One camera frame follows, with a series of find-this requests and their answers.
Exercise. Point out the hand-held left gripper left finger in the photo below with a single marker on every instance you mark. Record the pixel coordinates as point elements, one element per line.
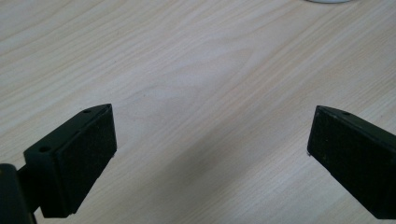
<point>71,161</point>

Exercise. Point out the white round object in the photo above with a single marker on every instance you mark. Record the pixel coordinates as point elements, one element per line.
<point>327,1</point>

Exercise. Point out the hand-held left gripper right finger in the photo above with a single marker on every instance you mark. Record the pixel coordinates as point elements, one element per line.
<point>355,155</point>

